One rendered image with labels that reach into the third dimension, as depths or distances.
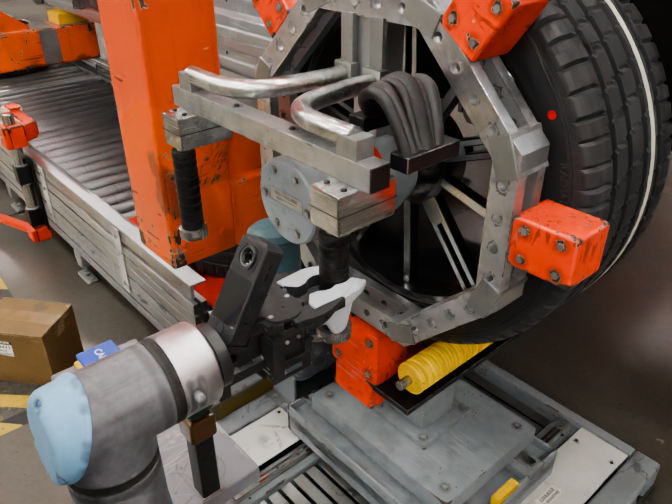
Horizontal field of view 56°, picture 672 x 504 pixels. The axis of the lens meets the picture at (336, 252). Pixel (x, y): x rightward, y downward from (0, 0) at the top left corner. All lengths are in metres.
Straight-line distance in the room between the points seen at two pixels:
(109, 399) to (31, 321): 1.36
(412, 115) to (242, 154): 0.73
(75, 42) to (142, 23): 2.05
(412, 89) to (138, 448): 0.47
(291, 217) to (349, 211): 0.22
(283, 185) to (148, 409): 0.39
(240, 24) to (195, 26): 0.63
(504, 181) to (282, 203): 0.31
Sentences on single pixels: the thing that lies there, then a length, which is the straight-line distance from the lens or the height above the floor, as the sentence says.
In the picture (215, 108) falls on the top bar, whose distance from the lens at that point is 0.89.
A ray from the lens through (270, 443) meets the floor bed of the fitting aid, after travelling 1.58.
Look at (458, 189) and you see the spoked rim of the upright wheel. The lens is 0.99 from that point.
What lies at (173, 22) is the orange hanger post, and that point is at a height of 1.02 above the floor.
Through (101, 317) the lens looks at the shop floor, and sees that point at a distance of 2.22.
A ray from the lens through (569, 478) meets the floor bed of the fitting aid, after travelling 1.59.
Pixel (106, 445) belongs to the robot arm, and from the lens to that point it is 0.61.
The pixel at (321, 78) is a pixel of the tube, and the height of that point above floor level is 1.00.
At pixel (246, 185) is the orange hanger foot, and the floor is 0.66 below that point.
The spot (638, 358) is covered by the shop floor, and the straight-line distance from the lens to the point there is 2.12.
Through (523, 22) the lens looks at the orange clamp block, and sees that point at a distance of 0.80.
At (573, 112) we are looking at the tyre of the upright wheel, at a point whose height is 1.00.
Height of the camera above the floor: 1.24
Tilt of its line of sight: 31 degrees down
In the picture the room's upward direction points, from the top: straight up
